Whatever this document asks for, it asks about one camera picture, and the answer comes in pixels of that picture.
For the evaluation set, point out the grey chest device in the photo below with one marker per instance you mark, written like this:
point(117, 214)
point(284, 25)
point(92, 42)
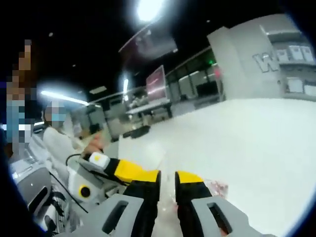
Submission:
point(32, 185)

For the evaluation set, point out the dark floor object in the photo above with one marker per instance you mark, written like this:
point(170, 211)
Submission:
point(137, 132)

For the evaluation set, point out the grey metal shelving unit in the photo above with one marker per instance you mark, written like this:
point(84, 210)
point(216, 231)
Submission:
point(291, 64)

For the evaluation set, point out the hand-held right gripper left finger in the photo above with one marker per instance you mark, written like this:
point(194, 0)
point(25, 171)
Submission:
point(116, 214)

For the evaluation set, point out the large standing monitor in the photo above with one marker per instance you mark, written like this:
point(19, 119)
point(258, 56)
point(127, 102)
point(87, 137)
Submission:
point(158, 82)

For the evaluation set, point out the person's left hand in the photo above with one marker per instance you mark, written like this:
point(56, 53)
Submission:
point(95, 145)

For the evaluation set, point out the grey work desk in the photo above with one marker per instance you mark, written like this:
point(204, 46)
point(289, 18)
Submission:
point(148, 107)

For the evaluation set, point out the row of white storage bins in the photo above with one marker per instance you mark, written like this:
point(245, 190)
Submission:
point(296, 53)

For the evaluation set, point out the ceiling light strip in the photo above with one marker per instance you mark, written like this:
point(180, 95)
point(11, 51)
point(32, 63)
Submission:
point(126, 86)
point(64, 97)
point(148, 8)

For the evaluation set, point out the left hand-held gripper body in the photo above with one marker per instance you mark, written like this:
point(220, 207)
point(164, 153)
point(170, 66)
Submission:
point(85, 190)

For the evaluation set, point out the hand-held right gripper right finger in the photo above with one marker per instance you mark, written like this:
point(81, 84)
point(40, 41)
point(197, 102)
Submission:
point(197, 212)

